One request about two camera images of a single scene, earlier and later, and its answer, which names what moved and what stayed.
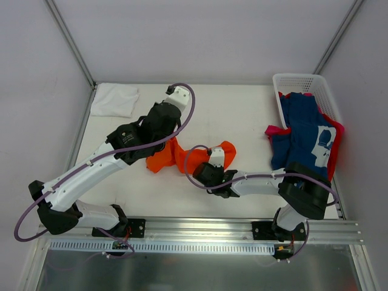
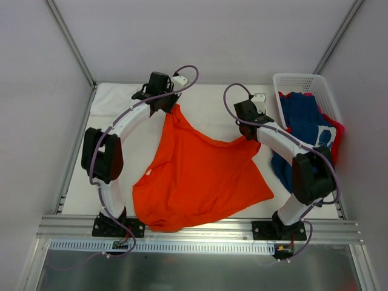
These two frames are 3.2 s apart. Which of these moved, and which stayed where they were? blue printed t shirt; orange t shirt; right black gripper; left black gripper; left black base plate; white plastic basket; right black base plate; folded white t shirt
Moved: right black gripper; orange t shirt; left black gripper
Stayed: white plastic basket; folded white t shirt; blue printed t shirt; left black base plate; right black base plate
